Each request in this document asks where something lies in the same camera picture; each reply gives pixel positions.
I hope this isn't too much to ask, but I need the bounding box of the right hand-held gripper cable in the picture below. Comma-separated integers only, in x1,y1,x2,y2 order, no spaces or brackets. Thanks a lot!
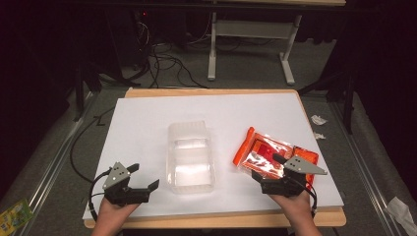
288,175,319,219

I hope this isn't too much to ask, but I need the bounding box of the person's left hand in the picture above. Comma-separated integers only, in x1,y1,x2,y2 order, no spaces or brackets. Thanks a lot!
93,196,142,229

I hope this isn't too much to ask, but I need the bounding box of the orange clear plastic bag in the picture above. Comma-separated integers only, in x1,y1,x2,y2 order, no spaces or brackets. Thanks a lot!
232,126,320,192

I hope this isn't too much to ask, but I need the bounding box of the black metal stand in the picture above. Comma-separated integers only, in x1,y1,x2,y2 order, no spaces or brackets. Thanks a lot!
72,62,103,123
296,70,357,135

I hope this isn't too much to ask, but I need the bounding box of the tangle of black cables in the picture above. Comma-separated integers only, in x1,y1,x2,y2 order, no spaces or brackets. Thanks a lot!
131,13,210,89

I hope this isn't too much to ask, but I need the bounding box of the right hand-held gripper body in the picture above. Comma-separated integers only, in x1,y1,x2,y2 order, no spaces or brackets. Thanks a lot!
260,155,328,199

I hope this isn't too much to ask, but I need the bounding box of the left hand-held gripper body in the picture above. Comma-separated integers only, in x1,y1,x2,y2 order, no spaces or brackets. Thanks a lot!
101,161,150,207

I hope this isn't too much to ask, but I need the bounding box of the black floor cable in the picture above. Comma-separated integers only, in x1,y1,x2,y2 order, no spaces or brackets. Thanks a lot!
69,106,116,184

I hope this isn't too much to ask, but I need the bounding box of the white metal desk frame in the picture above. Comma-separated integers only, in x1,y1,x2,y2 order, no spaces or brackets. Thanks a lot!
207,11,303,87

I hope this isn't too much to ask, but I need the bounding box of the metal floor rail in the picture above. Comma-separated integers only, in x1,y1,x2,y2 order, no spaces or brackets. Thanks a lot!
13,91,99,236
328,101,406,236

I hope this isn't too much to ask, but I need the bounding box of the person's right hand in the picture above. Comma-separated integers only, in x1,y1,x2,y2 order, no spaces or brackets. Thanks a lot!
268,190,317,227

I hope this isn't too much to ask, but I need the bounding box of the hand-held gripper cable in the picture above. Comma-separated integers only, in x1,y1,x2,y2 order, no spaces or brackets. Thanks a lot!
288,175,319,219
88,167,113,222

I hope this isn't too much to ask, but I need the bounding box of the white crumpled cloth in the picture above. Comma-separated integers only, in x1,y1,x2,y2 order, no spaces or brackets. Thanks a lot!
386,196,417,236

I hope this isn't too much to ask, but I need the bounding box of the green yellow packet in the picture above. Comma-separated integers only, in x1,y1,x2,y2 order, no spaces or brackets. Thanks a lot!
0,198,35,236

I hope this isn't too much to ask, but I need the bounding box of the left hand-held gripper cable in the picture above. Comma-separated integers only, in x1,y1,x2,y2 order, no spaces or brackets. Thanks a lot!
88,167,113,222

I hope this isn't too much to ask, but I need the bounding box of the clear plastic container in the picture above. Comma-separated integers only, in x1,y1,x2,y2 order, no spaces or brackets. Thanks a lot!
165,120,218,195

